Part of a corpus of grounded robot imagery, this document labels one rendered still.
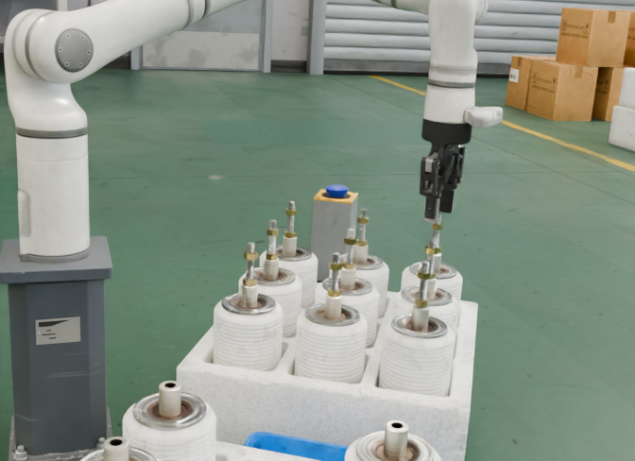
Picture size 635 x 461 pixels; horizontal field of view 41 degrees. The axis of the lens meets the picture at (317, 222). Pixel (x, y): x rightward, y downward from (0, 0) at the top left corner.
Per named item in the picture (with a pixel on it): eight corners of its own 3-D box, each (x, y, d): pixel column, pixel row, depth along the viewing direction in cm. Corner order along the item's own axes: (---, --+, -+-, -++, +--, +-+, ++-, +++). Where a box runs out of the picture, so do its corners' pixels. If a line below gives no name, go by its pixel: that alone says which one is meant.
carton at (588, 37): (623, 67, 471) (631, 11, 463) (586, 66, 463) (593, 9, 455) (590, 61, 498) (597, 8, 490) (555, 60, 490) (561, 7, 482)
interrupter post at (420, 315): (408, 331, 113) (410, 308, 112) (411, 324, 115) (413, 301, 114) (426, 333, 112) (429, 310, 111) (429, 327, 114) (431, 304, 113)
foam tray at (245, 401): (174, 484, 119) (175, 367, 114) (251, 367, 155) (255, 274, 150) (455, 533, 112) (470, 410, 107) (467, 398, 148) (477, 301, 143)
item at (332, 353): (363, 452, 116) (372, 330, 111) (293, 452, 115) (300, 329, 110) (353, 417, 126) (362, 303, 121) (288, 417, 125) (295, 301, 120)
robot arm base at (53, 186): (20, 264, 113) (14, 139, 109) (22, 244, 122) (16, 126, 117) (91, 262, 116) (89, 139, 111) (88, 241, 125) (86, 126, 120)
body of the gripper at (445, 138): (434, 109, 134) (429, 166, 136) (415, 114, 127) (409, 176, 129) (480, 114, 131) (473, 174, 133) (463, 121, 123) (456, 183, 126)
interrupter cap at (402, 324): (386, 335, 111) (386, 330, 111) (396, 315, 118) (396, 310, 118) (443, 344, 109) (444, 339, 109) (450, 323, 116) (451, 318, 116)
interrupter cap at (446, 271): (456, 267, 139) (456, 264, 138) (455, 283, 132) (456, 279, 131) (410, 263, 140) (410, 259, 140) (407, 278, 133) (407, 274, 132)
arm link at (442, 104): (487, 128, 122) (491, 86, 120) (413, 119, 126) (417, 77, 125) (504, 121, 129) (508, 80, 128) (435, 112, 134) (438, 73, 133)
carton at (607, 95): (641, 121, 484) (649, 68, 476) (605, 121, 477) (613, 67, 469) (609, 112, 511) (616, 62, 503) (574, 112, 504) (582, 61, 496)
